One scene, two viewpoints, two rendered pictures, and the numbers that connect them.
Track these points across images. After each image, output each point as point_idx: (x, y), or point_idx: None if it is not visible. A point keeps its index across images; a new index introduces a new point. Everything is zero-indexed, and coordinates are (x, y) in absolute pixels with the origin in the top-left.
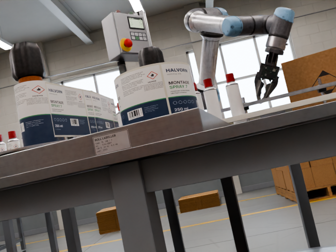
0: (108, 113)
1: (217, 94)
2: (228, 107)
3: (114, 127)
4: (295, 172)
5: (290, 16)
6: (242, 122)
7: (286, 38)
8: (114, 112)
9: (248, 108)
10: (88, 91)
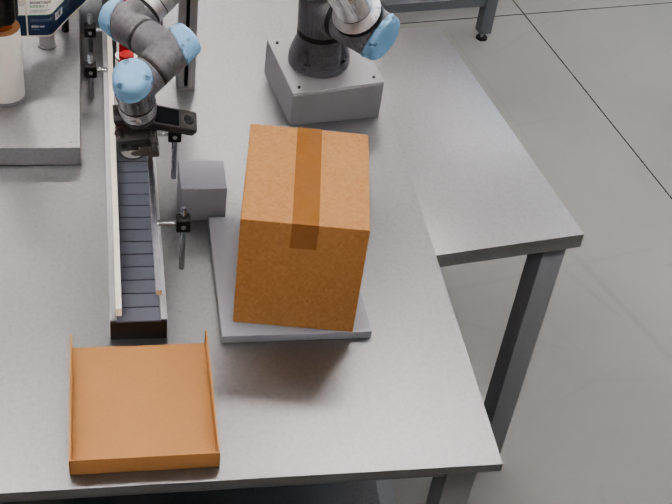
0: None
1: (365, 42)
2: None
3: (23, 24)
4: (519, 297)
5: (117, 92)
6: (121, 152)
7: (125, 114)
8: (36, 2)
9: (168, 141)
10: None
